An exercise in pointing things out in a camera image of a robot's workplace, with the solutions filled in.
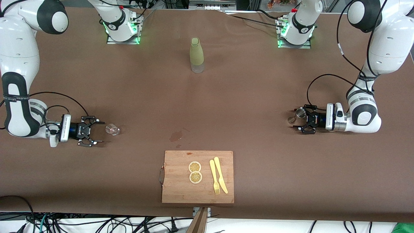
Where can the green bag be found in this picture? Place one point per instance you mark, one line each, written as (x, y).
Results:
(404, 228)

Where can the small metal clamp bracket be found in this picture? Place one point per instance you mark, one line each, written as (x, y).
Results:
(195, 212)

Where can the lemon slice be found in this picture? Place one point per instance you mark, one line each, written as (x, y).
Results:
(194, 167)
(195, 177)

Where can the green sleeved glass bottle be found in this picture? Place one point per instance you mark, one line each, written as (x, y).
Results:
(196, 51)

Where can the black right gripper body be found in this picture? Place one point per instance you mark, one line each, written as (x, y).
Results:
(75, 130)

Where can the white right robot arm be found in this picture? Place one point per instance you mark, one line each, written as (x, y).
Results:
(19, 48)

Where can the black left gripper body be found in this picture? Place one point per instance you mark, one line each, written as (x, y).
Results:
(318, 120)

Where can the yellow plastic knife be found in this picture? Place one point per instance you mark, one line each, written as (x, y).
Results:
(219, 171)

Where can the steel double jigger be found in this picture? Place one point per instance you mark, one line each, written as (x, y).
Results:
(300, 113)

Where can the yellow plastic fork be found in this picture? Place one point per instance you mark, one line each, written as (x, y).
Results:
(213, 171)

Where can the wooden post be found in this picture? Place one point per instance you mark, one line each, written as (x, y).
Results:
(198, 223)

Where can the small clear glass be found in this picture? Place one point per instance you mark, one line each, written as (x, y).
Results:
(112, 129)

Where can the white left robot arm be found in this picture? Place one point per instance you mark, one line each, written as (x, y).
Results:
(388, 42)

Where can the liquid spill puddle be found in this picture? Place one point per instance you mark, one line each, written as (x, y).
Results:
(175, 136)

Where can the wooden cutting board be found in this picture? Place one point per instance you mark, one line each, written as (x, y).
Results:
(181, 191)

